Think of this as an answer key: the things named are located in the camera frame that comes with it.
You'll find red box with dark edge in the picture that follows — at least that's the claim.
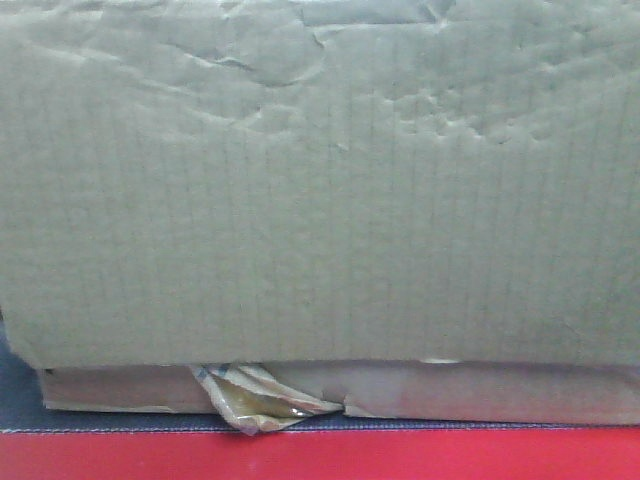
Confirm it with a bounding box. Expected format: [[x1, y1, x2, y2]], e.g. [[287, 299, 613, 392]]
[[1, 352, 639, 479]]

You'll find brown cardboard box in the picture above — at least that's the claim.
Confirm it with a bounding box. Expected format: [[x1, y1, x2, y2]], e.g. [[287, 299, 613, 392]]
[[1, 1, 639, 425]]

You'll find crumpled packing tape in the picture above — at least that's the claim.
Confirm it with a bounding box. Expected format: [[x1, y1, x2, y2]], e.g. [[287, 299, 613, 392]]
[[189, 363, 344, 436]]

